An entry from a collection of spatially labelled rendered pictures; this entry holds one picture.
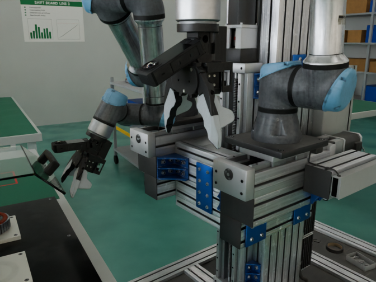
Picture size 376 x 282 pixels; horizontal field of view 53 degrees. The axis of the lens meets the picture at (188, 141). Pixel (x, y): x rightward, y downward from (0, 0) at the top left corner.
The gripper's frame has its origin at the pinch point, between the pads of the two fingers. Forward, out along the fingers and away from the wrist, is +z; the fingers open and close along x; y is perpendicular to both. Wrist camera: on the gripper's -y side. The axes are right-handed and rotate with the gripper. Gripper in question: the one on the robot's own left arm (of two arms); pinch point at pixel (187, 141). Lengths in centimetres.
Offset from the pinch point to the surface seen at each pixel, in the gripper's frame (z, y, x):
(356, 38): -18, 625, 312
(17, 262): 37, -23, 41
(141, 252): 115, 69, 137
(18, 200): 40, -11, 89
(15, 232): 37, -19, 58
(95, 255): 40, -3, 37
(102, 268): 40, -5, 30
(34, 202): 38, -8, 79
